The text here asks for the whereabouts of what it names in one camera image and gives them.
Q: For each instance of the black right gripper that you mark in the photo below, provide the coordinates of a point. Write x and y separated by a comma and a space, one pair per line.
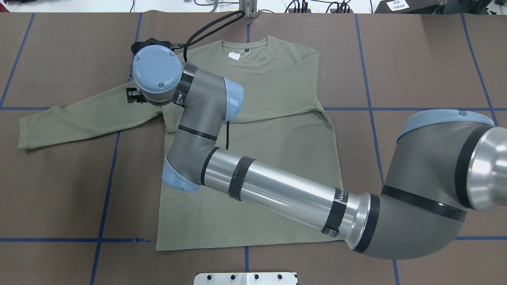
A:
132, 95

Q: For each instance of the olive green long-sleeve shirt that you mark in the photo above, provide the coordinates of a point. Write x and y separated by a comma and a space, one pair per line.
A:
250, 154

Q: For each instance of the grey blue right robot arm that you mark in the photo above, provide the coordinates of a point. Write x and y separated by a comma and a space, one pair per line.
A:
446, 162

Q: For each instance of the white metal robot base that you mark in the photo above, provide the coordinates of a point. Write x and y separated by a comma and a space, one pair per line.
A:
247, 278

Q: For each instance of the white paper shirt tag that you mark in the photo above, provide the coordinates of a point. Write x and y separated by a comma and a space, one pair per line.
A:
235, 56

